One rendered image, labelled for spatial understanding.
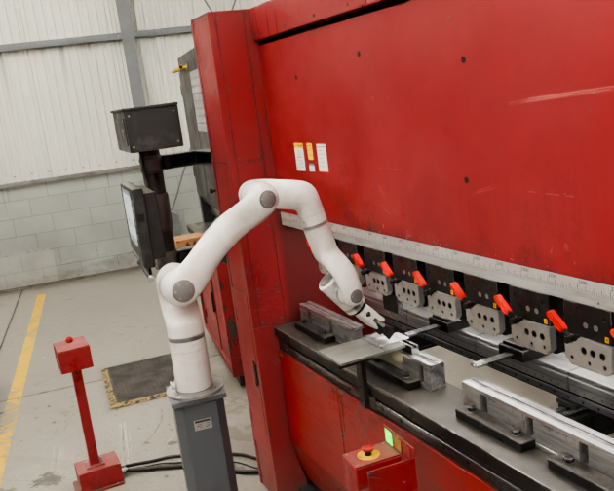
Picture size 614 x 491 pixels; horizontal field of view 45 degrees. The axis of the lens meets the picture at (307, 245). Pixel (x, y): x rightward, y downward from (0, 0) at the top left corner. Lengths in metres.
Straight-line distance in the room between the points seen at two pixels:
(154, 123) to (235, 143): 0.36
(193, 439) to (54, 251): 7.29
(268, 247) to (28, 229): 6.49
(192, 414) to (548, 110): 1.43
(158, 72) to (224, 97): 6.31
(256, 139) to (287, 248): 0.52
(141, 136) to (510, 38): 1.87
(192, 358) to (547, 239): 1.18
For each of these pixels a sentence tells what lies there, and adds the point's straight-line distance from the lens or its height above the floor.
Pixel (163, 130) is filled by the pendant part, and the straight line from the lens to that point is 3.37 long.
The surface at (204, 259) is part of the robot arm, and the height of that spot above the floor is 1.44.
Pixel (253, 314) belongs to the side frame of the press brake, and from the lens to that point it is 3.43.
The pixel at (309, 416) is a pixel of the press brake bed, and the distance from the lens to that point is 3.36.
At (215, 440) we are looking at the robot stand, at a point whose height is 0.84.
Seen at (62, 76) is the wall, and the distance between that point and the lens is 9.52.
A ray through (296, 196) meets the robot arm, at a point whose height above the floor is 1.59.
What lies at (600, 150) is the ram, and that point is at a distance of 1.78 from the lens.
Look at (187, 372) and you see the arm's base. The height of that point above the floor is 1.08.
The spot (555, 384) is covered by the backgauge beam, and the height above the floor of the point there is 0.92.
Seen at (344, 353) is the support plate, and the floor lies 1.00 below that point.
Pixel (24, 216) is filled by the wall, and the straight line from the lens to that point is 9.62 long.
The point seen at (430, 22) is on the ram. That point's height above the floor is 2.06.
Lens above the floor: 1.92
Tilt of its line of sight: 12 degrees down
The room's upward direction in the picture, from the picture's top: 7 degrees counter-clockwise
